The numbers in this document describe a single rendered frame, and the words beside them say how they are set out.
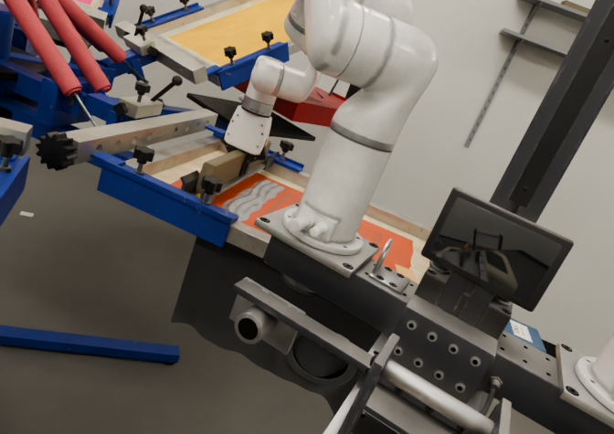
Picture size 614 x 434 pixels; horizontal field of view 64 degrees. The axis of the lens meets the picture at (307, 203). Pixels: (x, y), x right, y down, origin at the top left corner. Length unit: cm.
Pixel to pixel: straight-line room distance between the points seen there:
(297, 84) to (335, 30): 55
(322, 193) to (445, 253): 18
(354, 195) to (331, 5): 25
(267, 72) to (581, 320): 295
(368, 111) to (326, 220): 16
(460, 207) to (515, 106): 262
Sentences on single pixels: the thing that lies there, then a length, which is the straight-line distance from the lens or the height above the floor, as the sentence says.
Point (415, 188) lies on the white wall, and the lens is 327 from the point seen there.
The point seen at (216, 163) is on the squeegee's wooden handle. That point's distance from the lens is 113.
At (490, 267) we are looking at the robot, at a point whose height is 122.
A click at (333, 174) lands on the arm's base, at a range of 67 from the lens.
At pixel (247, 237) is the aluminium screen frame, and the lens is 102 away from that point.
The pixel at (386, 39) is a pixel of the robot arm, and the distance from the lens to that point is 64.
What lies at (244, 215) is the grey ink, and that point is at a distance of 117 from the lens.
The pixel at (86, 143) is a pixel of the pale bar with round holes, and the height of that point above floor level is 103.
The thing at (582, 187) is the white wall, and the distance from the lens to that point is 339.
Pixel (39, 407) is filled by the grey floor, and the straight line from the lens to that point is 195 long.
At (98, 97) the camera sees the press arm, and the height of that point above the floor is 104.
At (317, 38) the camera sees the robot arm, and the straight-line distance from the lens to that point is 63.
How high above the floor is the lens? 141
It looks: 19 degrees down
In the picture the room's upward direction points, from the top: 21 degrees clockwise
